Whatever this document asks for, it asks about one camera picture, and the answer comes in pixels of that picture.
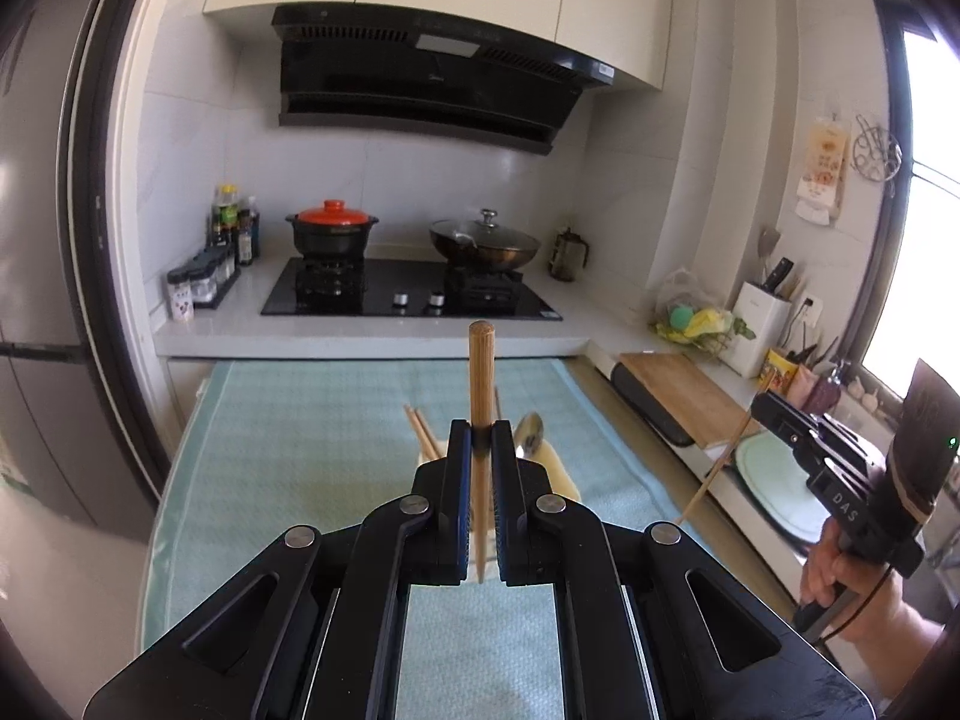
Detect person's right forearm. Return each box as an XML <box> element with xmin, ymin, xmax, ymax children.
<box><xmin>844</xmin><ymin>577</ymin><xmax>960</xmax><ymax>700</ymax></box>

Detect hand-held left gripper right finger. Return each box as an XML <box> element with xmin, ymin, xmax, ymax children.
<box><xmin>491</xmin><ymin>420</ymin><xmax>878</xmax><ymax>720</ymax></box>

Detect pale round sink basin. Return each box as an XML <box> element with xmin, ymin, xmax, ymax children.
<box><xmin>733</xmin><ymin>435</ymin><xmax>827</xmax><ymax>542</ymax></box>

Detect person's right hand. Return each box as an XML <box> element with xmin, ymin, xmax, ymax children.
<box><xmin>799</xmin><ymin>517</ymin><xmax>901</xmax><ymax>620</ymax></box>

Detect wooden cutting board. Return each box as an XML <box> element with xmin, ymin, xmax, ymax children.
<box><xmin>619</xmin><ymin>351</ymin><xmax>763</xmax><ymax>451</ymax></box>

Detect white knife block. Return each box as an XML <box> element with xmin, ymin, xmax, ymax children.
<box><xmin>724</xmin><ymin>229</ymin><xmax>797</xmax><ymax>379</ymax></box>

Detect brown french press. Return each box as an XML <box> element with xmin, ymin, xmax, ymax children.
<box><xmin>549</xmin><ymin>227</ymin><xmax>590</xmax><ymax>283</ymax></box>

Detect black range hood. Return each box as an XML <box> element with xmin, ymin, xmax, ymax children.
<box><xmin>271</xmin><ymin>4</ymin><xmax>618</xmax><ymax>157</ymax></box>

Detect oil bottle with yellow cap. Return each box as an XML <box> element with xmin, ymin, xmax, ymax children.
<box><xmin>211</xmin><ymin>184</ymin><xmax>241</xmax><ymax>248</ymax></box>

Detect black clay pot orange lid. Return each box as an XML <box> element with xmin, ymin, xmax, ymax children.
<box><xmin>285</xmin><ymin>200</ymin><xmax>380</xmax><ymax>260</ymax></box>

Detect black wok with glass lid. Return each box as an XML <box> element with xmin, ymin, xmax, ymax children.
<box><xmin>430</xmin><ymin>208</ymin><xmax>542</xmax><ymax>273</ymax></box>

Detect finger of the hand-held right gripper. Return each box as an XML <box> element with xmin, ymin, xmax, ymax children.
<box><xmin>750</xmin><ymin>390</ymin><xmax>884</xmax><ymax>466</ymax></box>
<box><xmin>780</xmin><ymin>427</ymin><xmax>863</xmax><ymax>497</ymax></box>

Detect stainless steel refrigerator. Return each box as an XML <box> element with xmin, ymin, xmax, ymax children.
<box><xmin>0</xmin><ymin>0</ymin><xmax>170</xmax><ymax>545</ymax></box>

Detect metal spoon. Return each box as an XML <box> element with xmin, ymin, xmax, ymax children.
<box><xmin>514</xmin><ymin>412</ymin><xmax>545</xmax><ymax>463</ymax></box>

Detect wall calendar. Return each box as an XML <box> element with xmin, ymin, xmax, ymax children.
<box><xmin>795</xmin><ymin>114</ymin><xmax>853</xmax><ymax>225</ymax></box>

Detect dark sauce bottle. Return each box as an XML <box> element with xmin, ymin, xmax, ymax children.
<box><xmin>236</xmin><ymin>199</ymin><xmax>261</xmax><ymax>267</ymax></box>

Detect window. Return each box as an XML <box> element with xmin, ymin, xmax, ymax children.
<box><xmin>862</xmin><ymin>0</ymin><xmax>960</xmax><ymax>406</ymax></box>

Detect light blue woven mat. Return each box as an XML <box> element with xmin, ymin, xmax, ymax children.
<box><xmin>139</xmin><ymin>358</ymin><xmax>706</xmax><ymax>720</ymax></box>

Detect white ribbed utensil holder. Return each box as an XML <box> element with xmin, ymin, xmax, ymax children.
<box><xmin>416</xmin><ymin>439</ymin><xmax>583</xmax><ymax>578</ymax></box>

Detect wooden chopstick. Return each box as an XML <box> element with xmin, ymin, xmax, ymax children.
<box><xmin>469</xmin><ymin>320</ymin><xmax>497</xmax><ymax>584</ymax></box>
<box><xmin>677</xmin><ymin>412</ymin><xmax>766</xmax><ymax>526</ymax></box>
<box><xmin>412</xmin><ymin>408</ymin><xmax>445</xmax><ymax>460</ymax></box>
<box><xmin>404</xmin><ymin>405</ymin><xmax>437</xmax><ymax>464</ymax></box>

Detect dark soap bottle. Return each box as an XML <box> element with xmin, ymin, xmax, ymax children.
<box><xmin>814</xmin><ymin>358</ymin><xmax>853</xmax><ymax>415</ymax></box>

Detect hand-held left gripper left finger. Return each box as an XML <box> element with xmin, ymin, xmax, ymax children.
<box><xmin>82</xmin><ymin>420</ymin><xmax>481</xmax><ymax>720</ymax></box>

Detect yellow packet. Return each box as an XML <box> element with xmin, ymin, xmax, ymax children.
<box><xmin>761</xmin><ymin>349</ymin><xmax>800</xmax><ymax>395</ymax></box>

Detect plastic bag of produce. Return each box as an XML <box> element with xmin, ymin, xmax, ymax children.
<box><xmin>651</xmin><ymin>268</ymin><xmax>755</xmax><ymax>350</ymax></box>

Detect spice jar set black lids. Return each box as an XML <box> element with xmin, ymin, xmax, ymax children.
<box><xmin>166</xmin><ymin>246</ymin><xmax>242</xmax><ymax>322</ymax></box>

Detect hanging wire trivet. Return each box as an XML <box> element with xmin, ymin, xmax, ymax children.
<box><xmin>855</xmin><ymin>116</ymin><xmax>902</xmax><ymax>200</ymax></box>

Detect black gas stove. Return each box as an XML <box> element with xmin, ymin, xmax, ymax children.
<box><xmin>260</xmin><ymin>256</ymin><xmax>563</xmax><ymax>321</ymax></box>

